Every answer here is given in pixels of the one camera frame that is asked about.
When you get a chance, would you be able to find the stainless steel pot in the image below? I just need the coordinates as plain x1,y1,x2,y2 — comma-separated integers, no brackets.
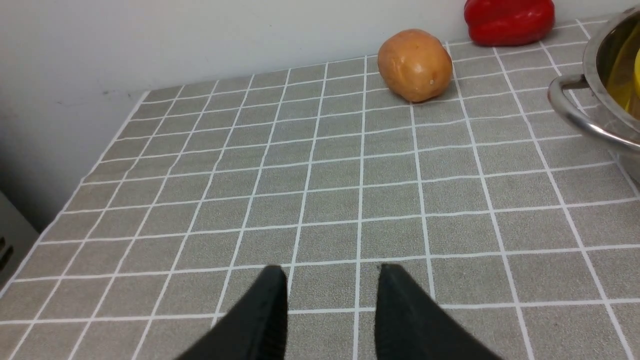
547,6,640,180

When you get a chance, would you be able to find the brown potato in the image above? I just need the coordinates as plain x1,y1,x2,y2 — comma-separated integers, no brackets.
377,28,453,103

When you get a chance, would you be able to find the yellow bamboo steamer basket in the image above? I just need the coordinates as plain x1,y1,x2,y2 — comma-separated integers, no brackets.
606,23,640,120

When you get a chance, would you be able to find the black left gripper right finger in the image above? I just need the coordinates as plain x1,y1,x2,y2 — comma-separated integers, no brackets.
375,263,500,360

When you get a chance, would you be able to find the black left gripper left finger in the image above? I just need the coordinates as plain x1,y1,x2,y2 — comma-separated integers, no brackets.
177,265,288,360

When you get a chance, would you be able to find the red bell pepper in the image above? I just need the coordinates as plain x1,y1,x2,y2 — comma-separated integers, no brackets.
463,0,556,47

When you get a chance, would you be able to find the grey checkered tablecloth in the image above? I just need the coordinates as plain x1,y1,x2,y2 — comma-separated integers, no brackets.
1,15,639,360

